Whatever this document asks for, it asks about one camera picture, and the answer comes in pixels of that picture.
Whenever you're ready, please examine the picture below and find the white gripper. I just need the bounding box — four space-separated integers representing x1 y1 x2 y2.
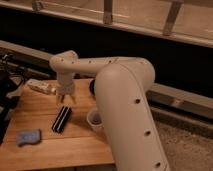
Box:
56 73 76 104

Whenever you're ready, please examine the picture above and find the black white striped eraser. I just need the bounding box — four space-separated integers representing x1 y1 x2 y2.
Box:
51 106 72 133

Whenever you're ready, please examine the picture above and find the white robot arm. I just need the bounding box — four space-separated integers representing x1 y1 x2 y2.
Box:
49 51 171 171

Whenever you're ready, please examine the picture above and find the translucent ceramic cup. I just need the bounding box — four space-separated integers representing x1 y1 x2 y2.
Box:
86 108 104 132

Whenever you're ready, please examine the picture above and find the dark blue bowl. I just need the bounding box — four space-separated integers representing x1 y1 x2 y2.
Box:
89 79 95 96

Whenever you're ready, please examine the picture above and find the wooden board table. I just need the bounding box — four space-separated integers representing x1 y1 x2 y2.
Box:
0 79 113 171

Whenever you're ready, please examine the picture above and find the blue sponge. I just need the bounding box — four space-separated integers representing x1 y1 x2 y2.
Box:
17 129 41 147

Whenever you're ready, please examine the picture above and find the black equipment with cables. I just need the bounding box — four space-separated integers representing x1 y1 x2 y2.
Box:
0 53 24 145

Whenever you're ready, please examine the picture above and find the metal rail frame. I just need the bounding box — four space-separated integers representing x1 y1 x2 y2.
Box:
0 0 213 48

